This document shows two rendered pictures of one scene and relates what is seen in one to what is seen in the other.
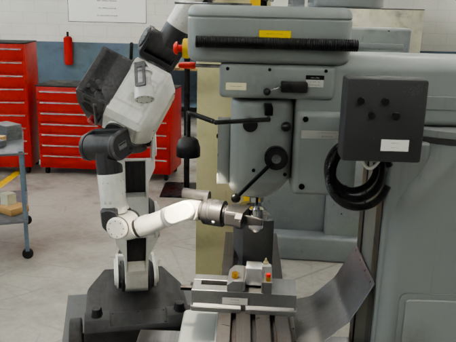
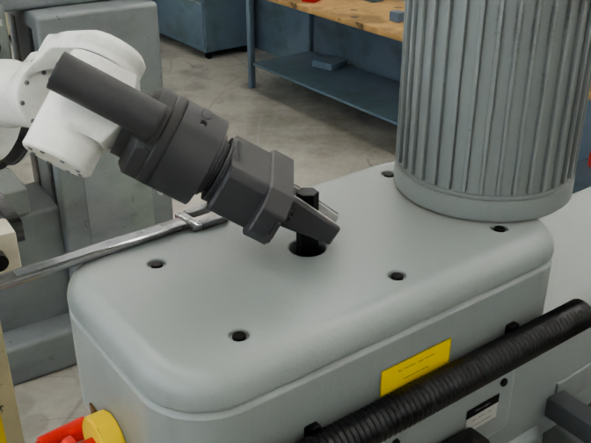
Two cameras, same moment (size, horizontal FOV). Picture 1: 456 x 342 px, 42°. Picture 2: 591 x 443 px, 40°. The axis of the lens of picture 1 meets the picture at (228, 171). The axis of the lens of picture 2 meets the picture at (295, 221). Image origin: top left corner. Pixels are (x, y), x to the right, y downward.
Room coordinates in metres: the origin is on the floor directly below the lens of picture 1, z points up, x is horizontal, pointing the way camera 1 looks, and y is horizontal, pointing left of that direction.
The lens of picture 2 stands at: (1.29, 0.34, 2.28)
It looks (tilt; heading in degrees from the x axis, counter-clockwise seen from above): 27 degrees down; 322
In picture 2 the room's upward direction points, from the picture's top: straight up
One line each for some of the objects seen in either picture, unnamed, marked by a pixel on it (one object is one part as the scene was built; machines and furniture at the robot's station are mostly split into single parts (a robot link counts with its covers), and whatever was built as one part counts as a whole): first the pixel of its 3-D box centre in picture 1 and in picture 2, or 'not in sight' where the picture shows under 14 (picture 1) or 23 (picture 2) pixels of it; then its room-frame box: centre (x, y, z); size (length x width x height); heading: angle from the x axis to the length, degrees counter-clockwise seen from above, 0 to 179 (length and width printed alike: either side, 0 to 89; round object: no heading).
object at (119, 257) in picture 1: (136, 271); not in sight; (2.57, 0.42, 0.68); 0.21 x 0.20 x 0.13; 11
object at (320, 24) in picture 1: (267, 33); (318, 309); (1.84, -0.11, 1.81); 0.47 x 0.26 x 0.16; 89
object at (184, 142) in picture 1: (188, 145); not in sight; (1.75, 0.12, 1.48); 0.07 x 0.07 x 0.06
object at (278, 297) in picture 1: (244, 288); not in sight; (1.83, -0.06, 0.97); 0.35 x 0.15 x 0.11; 86
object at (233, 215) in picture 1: (229, 215); not in sight; (1.87, -0.01, 1.22); 0.13 x 0.12 x 0.10; 161
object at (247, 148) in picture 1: (260, 144); not in sight; (1.84, -0.10, 1.47); 0.21 x 0.19 x 0.32; 179
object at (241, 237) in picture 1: (252, 231); not in sight; (2.24, -0.10, 1.02); 0.22 x 0.12 x 0.20; 9
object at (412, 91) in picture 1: (381, 119); not in sight; (1.50, -0.39, 1.62); 0.20 x 0.09 x 0.21; 89
